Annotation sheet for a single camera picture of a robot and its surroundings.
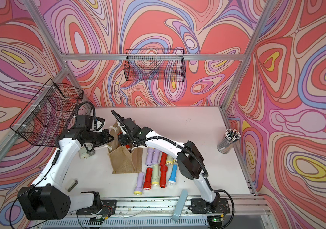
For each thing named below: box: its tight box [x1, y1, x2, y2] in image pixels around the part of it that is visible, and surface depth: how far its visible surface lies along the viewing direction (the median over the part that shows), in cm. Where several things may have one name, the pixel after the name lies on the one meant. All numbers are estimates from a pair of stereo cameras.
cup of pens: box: [216, 128, 242, 155], surface depth 86 cm
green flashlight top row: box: [165, 155, 174, 166], surface depth 88 cm
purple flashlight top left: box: [145, 147, 155, 167], surface depth 90 cm
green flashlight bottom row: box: [151, 164, 160, 186], surface depth 84 cm
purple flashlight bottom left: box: [133, 171, 145, 196], surface depth 80 cm
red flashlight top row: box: [159, 151, 169, 166], surface depth 90 cm
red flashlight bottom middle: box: [159, 165, 168, 188], surface depth 84 cm
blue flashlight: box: [167, 164, 178, 186], surface depth 83 cm
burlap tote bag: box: [107, 121, 143, 175], surface depth 83 cm
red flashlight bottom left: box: [142, 167, 153, 190], surface depth 82 cm
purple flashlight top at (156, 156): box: [151, 147, 162, 165], surface depth 90 cm
